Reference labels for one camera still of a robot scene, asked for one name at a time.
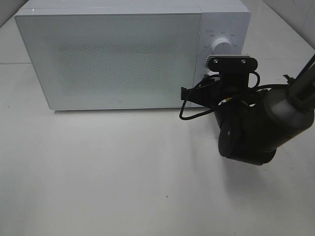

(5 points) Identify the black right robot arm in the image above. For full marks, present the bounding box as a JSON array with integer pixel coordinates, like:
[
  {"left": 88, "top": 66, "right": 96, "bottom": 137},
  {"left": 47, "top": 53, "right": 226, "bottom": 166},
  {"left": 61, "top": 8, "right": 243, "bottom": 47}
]
[{"left": 181, "top": 55, "right": 315, "bottom": 166}]

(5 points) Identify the white microwave door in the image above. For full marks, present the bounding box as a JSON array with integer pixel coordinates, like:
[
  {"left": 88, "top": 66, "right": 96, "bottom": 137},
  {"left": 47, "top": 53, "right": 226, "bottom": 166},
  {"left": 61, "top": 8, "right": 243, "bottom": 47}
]
[{"left": 16, "top": 14, "right": 201, "bottom": 110}]

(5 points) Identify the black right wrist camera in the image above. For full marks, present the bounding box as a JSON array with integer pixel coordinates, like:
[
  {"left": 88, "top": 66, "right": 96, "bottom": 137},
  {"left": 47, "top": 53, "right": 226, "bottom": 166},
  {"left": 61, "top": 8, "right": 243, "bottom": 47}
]
[{"left": 205, "top": 55, "right": 258, "bottom": 73}]

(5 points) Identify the white microwave knob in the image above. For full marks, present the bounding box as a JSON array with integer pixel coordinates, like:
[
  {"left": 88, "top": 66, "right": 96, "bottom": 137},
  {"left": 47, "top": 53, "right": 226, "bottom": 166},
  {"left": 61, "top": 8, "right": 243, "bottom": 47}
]
[
  {"left": 208, "top": 71, "right": 218, "bottom": 76},
  {"left": 212, "top": 37, "right": 232, "bottom": 55}
]

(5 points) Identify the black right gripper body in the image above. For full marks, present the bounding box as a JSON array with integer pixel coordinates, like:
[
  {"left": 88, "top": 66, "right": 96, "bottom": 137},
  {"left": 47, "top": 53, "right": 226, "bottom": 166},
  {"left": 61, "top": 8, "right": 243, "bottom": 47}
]
[{"left": 210, "top": 71, "right": 267, "bottom": 109}]

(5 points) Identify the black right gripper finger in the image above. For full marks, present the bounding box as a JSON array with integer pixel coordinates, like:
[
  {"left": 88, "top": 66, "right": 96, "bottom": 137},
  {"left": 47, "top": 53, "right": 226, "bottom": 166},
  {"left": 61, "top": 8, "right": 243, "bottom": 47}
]
[
  {"left": 181, "top": 82, "right": 220, "bottom": 108},
  {"left": 198, "top": 75, "right": 220, "bottom": 86}
]

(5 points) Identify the white microwave oven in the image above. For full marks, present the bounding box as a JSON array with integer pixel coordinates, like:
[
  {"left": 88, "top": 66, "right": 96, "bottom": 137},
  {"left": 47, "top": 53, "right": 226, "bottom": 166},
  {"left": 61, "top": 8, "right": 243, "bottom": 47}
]
[{"left": 19, "top": 0, "right": 252, "bottom": 113}]

